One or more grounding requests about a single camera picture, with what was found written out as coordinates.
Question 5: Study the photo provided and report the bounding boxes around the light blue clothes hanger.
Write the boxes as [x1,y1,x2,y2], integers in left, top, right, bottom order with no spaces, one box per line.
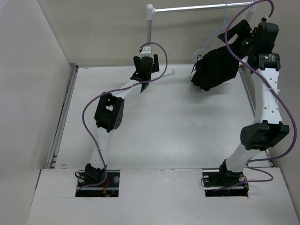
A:
[191,1,232,62]

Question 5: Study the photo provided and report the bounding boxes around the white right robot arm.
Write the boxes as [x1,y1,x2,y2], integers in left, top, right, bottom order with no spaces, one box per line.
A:
[217,20,290,186]

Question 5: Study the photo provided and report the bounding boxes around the left aluminium table rail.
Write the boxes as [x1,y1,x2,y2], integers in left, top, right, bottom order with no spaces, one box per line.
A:
[45,63,78,169]

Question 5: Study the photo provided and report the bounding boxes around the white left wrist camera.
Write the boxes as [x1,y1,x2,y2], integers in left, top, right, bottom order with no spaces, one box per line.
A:
[139,45,152,58]

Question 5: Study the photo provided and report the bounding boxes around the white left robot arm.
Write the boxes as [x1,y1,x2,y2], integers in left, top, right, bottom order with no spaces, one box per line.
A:
[77,54,159,190]

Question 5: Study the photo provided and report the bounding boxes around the black trousers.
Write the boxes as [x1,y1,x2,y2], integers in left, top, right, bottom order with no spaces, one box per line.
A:
[191,46,239,91]

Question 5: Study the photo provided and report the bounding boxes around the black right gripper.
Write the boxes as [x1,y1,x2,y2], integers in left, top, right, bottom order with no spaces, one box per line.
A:
[217,20,257,61]

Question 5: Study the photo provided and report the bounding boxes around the white metal clothes rack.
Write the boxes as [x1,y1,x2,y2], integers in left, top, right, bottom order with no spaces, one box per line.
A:
[145,1,260,78]

